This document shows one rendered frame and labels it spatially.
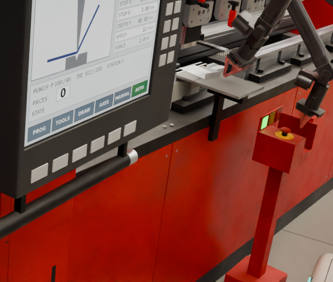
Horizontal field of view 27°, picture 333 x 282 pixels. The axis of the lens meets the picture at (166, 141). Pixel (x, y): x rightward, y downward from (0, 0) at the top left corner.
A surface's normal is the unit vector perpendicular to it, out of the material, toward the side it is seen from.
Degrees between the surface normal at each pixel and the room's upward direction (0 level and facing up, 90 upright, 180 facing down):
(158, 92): 90
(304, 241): 0
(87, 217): 90
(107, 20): 90
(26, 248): 90
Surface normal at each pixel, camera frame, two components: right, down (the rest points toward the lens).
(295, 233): 0.13, -0.91
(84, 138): 0.85, 0.31
